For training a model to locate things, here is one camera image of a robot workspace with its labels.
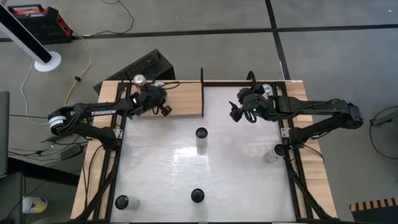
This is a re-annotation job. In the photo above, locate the black orange striped object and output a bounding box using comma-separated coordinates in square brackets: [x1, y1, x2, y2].
[349, 197, 398, 224]

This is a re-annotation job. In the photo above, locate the white yellow canister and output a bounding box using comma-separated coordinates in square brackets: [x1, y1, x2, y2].
[22, 196, 49, 214]

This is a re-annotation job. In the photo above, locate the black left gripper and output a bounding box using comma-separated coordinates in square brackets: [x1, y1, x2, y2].
[141, 80, 173, 118]

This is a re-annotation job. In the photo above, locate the black floor cable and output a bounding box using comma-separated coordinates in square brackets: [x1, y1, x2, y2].
[83, 0, 135, 37]

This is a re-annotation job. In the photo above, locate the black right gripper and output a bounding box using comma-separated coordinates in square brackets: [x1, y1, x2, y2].
[229, 86, 271, 123]

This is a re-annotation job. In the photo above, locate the wooden shelf board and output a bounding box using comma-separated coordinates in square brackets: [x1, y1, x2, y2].
[129, 82, 203, 118]

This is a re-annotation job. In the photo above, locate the yellow cable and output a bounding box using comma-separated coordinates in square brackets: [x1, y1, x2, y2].
[54, 0, 94, 105]

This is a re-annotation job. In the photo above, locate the clear bottle edge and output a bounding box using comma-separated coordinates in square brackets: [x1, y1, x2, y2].
[262, 144, 287, 164]

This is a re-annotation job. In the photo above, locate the black metal table frame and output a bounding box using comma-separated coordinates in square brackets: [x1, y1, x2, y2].
[73, 67, 335, 223]

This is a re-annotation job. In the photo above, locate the black perforated box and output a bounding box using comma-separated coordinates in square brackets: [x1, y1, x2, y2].
[93, 49, 176, 95]

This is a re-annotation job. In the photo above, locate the white pole stand black stripe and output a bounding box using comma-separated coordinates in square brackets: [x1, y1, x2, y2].
[0, 2, 62, 73]

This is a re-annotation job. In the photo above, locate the black cable loop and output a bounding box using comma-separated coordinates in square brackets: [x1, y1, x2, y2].
[369, 105, 398, 161]

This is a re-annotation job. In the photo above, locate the red black tool case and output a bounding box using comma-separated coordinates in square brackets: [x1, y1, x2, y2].
[7, 3, 74, 45]

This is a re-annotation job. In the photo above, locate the dark upright panel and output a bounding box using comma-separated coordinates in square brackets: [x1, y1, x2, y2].
[0, 91, 10, 177]

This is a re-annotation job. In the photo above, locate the white cable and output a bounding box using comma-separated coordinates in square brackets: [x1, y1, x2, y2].
[20, 60, 47, 126]

